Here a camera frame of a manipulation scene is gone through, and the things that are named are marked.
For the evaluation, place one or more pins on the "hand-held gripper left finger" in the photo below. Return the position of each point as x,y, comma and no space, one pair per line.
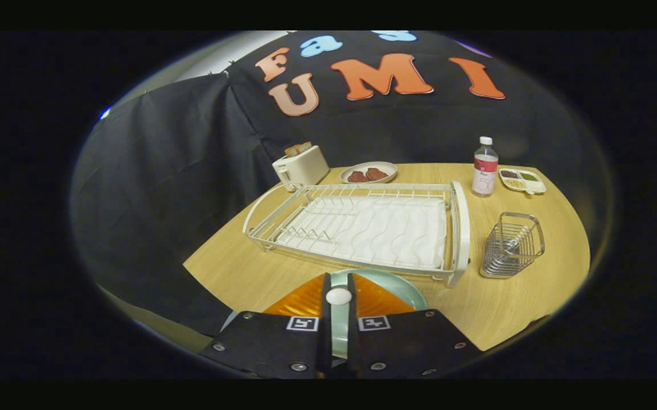
324,336

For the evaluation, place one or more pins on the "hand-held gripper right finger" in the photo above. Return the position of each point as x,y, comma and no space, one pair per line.
352,336

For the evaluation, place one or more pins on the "mint green plate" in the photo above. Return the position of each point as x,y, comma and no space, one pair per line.
397,287

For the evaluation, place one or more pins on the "small beige plate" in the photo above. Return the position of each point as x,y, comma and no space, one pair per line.
388,168

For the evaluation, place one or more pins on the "white divided condiment dish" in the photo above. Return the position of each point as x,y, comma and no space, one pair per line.
522,181

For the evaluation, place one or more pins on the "red meat piece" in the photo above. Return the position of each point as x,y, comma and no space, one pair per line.
376,173
358,176

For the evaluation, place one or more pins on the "cream toaster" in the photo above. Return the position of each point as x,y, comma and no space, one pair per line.
306,168

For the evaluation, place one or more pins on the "clear plastic water bottle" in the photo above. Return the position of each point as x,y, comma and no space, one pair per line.
484,173

